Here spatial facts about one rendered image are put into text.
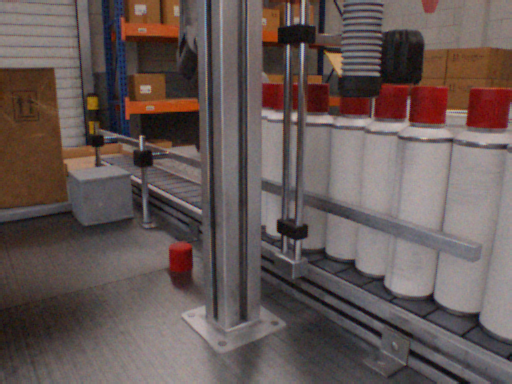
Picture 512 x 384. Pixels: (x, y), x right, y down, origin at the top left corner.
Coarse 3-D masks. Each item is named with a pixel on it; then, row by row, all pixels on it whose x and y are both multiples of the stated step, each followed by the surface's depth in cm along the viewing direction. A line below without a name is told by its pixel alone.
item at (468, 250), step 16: (128, 144) 96; (176, 160) 76; (192, 160) 71; (272, 192) 54; (320, 208) 47; (336, 208) 45; (352, 208) 43; (368, 224) 42; (384, 224) 40; (400, 224) 38; (416, 224) 38; (416, 240) 37; (432, 240) 36; (448, 240) 35; (464, 240) 34; (464, 256) 34; (480, 256) 34
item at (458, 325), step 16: (112, 160) 115; (128, 160) 115; (160, 176) 95; (176, 176) 95; (176, 192) 82; (192, 192) 82; (272, 240) 57; (304, 256) 52; (320, 256) 52; (336, 272) 48; (352, 272) 47; (368, 288) 44; (400, 304) 40; (416, 304) 40; (432, 304) 40; (432, 320) 37; (448, 320) 37; (464, 320) 37; (464, 336) 35; (480, 336) 35; (496, 352) 33
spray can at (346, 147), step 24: (336, 120) 48; (360, 120) 46; (336, 144) 47; (360, 144) 46; (336, 168) 48; (360, 168) 47; (336, 192) 48; (360, 192) 48; (336, 216) 49; (336, 240) 50
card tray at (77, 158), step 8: (112, 144) 153; (120, 144) 154; (64, 152) 144; (72, 152) 145; (80, 152) 147; (88, 152) 149; (104, 152) 152; (112, 152) 154; (120, 152) 155; (128, 152) 148; (64, 160) 142; (72, 160) 142; (80, 160) 141; (88, 160) 141; (64, 168) 119; (72, 168) 128; (80, 168) 128
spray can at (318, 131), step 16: (320, 96) 49; (320, 112) 49; (320, 128) 49; (320, 144) 49; (320, 160) 50; (320, 176) 50; (320, 192) 51; (304, 208) 52; (320, 224) 52; (304, 240) 53; (320, 240) 53
